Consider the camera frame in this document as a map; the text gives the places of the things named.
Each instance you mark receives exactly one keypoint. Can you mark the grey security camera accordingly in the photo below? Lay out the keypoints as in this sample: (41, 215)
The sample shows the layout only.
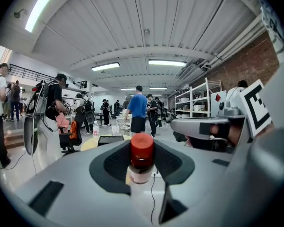
(17, 13)

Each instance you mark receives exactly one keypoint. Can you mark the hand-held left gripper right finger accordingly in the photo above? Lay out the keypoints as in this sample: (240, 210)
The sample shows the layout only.
(203, 174)

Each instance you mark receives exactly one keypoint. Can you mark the white ceiling pipes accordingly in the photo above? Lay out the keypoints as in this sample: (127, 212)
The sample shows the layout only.
(236, 47)

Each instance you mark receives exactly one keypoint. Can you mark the person's right forearm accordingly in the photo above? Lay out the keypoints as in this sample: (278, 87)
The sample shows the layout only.
(266, 129)

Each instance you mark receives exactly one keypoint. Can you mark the black office chair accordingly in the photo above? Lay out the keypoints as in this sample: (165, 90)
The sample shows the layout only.
(77, 131)

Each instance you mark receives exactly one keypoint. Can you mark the black tablet screen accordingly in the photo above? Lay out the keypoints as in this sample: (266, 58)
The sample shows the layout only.
(110, 139)

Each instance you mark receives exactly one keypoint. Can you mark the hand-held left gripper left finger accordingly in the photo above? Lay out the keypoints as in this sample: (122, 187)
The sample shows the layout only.
(75, 188)

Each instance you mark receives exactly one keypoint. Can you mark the black metal railing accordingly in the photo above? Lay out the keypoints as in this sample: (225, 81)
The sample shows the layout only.
(26, 73)

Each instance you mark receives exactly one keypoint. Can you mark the clear water bottle red label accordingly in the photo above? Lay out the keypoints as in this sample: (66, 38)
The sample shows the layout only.
(95, 130)

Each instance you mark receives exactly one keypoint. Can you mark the white paper bag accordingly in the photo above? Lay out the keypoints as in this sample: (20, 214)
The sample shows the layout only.
(115, 131)

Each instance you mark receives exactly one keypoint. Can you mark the orange cloth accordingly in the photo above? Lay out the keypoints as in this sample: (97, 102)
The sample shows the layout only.
(73, 130)

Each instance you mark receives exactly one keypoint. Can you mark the white board with red diamond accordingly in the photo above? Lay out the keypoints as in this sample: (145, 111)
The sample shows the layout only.
(218, 103)

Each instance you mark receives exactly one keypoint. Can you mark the small brown bottle red cap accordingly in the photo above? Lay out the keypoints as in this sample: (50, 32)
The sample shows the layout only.
(142, 150)

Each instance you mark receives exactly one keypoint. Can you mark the pink cloth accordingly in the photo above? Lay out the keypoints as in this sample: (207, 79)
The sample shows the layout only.
(62, 123)

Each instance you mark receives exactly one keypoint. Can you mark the long ceiling light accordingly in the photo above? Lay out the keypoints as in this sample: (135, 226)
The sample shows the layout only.
(40, 7)
(105, 66)
(167, 63)

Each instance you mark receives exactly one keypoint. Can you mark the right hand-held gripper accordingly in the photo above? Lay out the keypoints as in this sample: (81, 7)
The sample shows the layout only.
(191, 126)

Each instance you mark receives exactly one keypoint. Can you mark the white metal shelving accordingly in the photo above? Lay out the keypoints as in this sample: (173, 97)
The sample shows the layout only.
(194, 100)

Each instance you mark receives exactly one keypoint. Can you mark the round yellow table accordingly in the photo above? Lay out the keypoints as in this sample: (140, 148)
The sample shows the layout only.
(90, 144)

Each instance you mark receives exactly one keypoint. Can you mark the person's right hand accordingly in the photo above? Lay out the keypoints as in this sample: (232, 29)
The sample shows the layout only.
(234, 133)

